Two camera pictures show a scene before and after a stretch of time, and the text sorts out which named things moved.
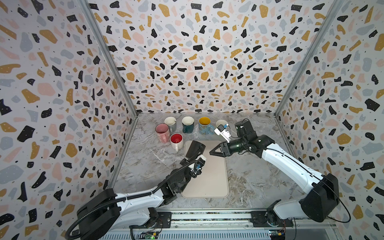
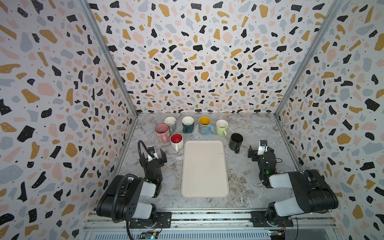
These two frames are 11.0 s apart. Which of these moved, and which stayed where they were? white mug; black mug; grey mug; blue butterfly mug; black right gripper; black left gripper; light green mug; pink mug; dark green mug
Moved: black right gripper; black left gripper; black mug
Stayed: dark green mug; light green mug; grey mug; blue butterfly mug; white mug; pink mug
